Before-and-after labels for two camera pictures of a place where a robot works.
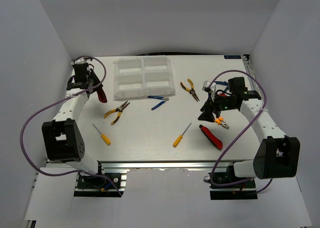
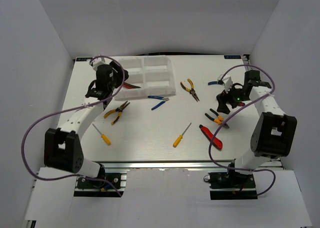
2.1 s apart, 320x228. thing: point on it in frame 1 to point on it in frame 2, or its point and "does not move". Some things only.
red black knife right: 216,143 does not move
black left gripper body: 88,80 to 111,86
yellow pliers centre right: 192,90 does not move
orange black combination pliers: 220,121 does not move
